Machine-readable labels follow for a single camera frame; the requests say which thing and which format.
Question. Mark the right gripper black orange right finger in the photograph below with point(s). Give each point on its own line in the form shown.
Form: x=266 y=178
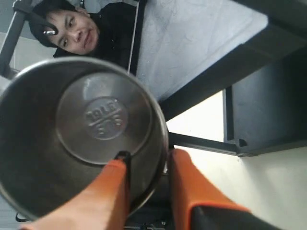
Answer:
x=198 y=205

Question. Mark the right gripper black orange left finger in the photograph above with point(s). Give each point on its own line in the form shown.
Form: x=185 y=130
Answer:
x=102 y=205

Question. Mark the stainless steel mug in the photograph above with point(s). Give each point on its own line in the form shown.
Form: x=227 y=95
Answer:
x=63 y=120

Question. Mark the black two-tier rack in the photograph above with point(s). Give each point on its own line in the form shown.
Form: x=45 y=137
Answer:
x=264 y=81

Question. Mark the white backdrop cloth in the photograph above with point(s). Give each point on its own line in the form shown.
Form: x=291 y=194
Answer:
x=182 y=38

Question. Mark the person in black clothes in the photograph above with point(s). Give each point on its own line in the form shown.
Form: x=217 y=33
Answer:
x=73 y=31

